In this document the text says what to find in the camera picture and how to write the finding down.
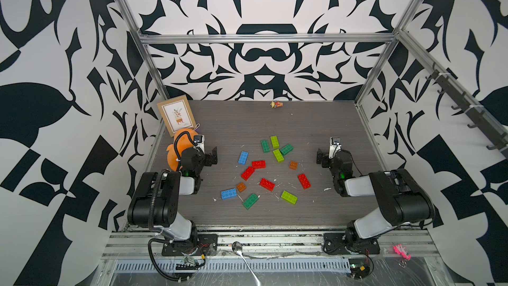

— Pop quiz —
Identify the red lego brick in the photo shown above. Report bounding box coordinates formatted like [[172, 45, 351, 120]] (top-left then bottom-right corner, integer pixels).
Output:
[[251, 160, 267, 169], [259, 178, 275, 192], [297, 173, 312, 189], [241, 166, 255, 181]]

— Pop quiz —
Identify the dark green lego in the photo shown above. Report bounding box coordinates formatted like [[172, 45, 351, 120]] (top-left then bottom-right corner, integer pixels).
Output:
[[280, 144, 294, 156], [243, 193, 259, 210], [261, 140, 271, 153]]

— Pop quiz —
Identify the lime lego brick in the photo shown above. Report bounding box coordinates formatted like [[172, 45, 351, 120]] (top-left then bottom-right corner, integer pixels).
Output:
[[270, 136, 280, 149], [280, 191, 298, 205], [273, 149, 284, 163]]

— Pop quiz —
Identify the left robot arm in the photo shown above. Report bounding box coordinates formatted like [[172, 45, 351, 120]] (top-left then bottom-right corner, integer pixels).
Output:
[[127, 128, 218, 249]]

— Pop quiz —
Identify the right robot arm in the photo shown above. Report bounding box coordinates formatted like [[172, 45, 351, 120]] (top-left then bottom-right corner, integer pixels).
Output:
[[316, 149, 435, 255]]

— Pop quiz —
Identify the orange small lego right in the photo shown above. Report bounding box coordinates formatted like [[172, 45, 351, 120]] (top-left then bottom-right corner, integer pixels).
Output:
[[289, 161, 298, 170]]

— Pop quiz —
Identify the orange small lego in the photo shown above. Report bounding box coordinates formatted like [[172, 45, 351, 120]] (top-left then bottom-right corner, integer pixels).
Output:
[[236, 183, 246, 193], [289, 161, 298, 170]]

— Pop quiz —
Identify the blue lego brick upper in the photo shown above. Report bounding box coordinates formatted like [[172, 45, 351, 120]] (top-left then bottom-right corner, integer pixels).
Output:
[[238, 151, 249, 165]]

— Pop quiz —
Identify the blue lego brick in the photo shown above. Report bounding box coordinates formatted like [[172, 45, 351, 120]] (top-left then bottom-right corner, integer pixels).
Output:
[[220, 188, 238, 200], [238, 151, 249, 165]]

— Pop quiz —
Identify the red lego brick tilted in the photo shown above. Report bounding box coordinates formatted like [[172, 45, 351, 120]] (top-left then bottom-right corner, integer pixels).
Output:
[[241, 166, 255, 181]]

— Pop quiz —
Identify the blue lego brick lower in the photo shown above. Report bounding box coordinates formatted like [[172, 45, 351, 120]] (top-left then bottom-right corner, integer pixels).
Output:
[[220, 188, 238, 200]]

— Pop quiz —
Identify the orange small lego left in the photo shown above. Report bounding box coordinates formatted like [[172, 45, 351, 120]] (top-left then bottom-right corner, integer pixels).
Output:
[[236, 183, 246, 193]]

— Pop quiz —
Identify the red lego brick top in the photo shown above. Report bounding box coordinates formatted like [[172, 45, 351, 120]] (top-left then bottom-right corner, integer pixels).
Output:
[[251, 160, 267, 169]]

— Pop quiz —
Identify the orange whale plush toy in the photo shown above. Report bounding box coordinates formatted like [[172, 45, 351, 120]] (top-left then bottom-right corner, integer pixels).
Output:
[[166, 128, 198, 171]]

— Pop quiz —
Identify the framed plant picture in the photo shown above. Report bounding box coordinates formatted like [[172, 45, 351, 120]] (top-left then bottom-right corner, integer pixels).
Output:
[[157, 95, 197, 136]]

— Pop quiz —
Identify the small toy figure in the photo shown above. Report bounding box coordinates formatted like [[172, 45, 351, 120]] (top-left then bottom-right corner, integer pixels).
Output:
[[271, 101, 284, 109]]

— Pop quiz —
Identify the metal spoon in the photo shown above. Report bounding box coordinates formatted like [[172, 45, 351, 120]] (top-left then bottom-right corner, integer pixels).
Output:
[[232, 241, 262, 286]]

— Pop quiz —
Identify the pink clip toy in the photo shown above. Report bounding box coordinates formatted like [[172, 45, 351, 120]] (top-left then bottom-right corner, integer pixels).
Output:
[[393, 244, 411, 261]]

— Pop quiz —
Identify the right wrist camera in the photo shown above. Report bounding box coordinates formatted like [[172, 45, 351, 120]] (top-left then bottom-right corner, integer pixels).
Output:
[[328, 137, 342, 159]]

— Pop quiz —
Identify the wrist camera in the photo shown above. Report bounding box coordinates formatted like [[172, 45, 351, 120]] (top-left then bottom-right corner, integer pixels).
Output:
[[328, 137, 342, 159], [193, 135, 205, 152]]

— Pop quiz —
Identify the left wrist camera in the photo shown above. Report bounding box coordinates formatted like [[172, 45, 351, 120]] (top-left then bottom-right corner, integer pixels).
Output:
[[193, 135, 205, 152]]

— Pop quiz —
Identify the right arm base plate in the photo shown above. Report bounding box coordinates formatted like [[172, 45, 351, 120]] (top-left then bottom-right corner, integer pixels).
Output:
[[322, 233, 380, 255]]

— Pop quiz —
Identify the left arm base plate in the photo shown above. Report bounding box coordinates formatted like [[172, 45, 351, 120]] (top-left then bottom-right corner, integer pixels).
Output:
[[161, 233, 218, 257]]

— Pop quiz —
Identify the wall hook rack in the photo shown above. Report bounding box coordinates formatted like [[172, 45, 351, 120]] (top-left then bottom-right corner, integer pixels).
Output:
[[426, 63, 507, 158]]

